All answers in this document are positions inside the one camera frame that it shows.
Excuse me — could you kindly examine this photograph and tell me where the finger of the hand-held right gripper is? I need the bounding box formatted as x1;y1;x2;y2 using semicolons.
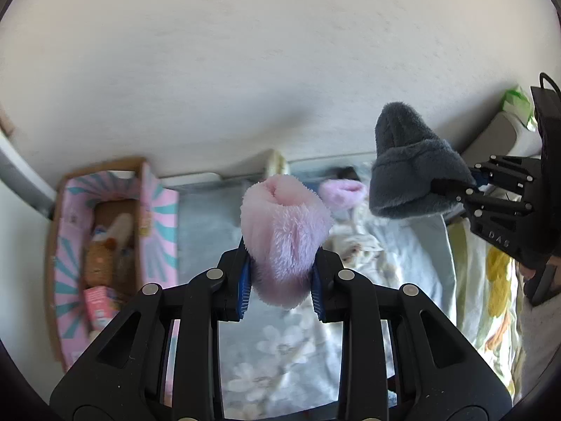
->
432;181;536;229
473;155;544;186

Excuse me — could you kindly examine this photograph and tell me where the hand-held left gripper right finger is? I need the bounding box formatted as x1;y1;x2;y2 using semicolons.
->
310;246;513;421

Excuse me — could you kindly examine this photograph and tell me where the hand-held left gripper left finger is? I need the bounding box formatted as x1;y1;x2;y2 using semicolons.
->
49;238;254;421

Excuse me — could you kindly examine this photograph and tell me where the pink fluffy slipper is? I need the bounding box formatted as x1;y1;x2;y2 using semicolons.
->
318;179;369;210
240;174;332;308

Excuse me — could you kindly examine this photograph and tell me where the grey fluffy slipper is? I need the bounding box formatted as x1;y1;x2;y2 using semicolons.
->
369;102;478;219

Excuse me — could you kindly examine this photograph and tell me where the pink striped cardboard box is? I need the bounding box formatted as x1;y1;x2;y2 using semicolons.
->
44;157;180;371

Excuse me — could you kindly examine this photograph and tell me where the red tall carton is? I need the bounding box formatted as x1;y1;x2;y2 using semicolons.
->
84;286;121;332

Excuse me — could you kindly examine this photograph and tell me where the brown plush toy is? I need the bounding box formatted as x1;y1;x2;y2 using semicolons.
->
84;237;118;288

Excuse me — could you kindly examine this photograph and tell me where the white-rimmed desktop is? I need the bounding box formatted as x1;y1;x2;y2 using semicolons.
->
160;151;459;419

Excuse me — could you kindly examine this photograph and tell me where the grey pillow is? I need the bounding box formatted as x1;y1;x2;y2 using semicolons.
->
460;112;544;163

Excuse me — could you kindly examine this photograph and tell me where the white printed cloth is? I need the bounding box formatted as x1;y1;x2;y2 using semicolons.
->
329;215;395;273

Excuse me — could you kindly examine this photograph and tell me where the green tissue packet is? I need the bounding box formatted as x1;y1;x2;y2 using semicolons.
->
501;85;535;130

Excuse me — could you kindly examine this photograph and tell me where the yellow floral blanket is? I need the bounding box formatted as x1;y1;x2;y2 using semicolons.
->
447;217;527;400

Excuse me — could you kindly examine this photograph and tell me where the floral tablecloth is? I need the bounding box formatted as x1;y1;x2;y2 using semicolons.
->
177;180;457;417

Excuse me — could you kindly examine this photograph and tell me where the white door frame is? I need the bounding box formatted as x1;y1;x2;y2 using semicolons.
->
0;136;58;220

